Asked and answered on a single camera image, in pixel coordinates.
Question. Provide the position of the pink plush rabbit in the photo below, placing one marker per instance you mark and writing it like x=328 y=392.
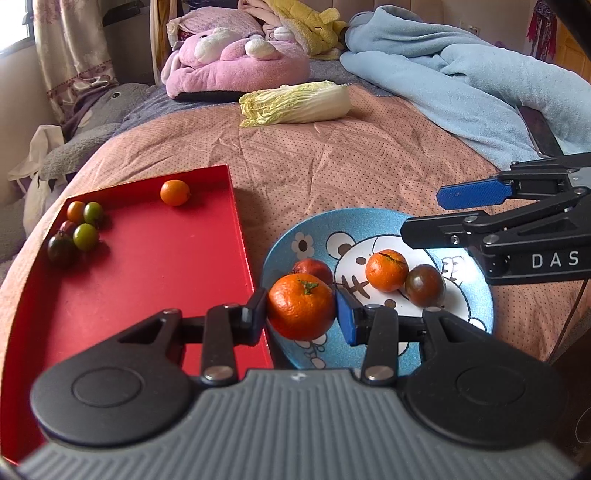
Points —
x=240 y=64

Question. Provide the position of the mandarin with dark stem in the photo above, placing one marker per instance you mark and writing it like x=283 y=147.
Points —
x=387 y=271

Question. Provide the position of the window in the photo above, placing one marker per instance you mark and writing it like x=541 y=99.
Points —
x=14 y=23

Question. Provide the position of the grey blue bed sheet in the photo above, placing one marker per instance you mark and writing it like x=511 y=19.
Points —
x=152 y=99

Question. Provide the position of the green tomato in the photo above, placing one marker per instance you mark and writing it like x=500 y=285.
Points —
x=94 y=213
x=86 y=237

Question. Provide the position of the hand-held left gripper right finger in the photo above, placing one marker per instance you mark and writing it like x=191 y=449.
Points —
x=346 y=318

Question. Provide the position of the blue bear print plate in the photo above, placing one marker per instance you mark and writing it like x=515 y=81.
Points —
x=318 y=230

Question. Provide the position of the yellow plush toy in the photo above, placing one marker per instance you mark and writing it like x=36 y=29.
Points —
x=309 y=25

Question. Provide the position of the dark brown tomato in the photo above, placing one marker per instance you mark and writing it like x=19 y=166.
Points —
x=425 y=286
x=61 y=250

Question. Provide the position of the dark phone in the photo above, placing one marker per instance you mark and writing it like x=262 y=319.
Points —
x=540 y=131

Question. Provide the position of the red fruit with stalk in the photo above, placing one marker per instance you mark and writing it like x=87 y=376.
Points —
x=314 y=268

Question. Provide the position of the red tray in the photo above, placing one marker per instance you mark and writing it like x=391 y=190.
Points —
x=152 y=277

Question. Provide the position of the wooden door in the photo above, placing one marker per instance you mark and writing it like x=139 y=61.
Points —
x=572 y=46

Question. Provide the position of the light blue blanket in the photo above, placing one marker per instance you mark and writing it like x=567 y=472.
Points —
x=461 y=78

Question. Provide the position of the red tassel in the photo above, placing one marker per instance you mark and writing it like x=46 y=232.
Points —
x=541 y=27

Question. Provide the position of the pink dotted bed cover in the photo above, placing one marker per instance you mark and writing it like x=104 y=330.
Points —
x=369 y=152

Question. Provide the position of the pink speckled pillow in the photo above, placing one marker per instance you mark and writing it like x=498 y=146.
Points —
x=217 y=21

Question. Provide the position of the floral curtain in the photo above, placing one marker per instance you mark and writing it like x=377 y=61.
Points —
x=74 y=50

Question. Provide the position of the small dark red fruit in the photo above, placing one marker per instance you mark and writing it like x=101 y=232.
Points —
x=67 y=227

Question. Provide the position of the napa cabbage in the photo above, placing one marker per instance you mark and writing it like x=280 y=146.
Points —
x=300 y=104

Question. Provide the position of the padded beige headboard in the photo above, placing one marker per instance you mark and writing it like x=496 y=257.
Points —
x=415 y=9

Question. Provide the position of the white tote bag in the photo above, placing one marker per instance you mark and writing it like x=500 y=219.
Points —
x=44 y=147

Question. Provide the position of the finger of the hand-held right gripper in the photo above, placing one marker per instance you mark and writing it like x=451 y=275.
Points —
x=471 y=193
x=443 y=230

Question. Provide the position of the small orange tomato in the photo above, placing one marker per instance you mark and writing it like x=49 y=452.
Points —
x=76 y=211

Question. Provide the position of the small smooth orange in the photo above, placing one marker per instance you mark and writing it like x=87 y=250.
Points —
x=175 y=192

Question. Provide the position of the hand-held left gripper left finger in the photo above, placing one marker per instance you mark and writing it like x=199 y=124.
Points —
x=251 y=321

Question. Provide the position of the grey plush animal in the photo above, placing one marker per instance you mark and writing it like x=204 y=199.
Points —
x=111 y=101

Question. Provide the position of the large mandarin with green stem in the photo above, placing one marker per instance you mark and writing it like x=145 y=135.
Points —
x=301 y=307

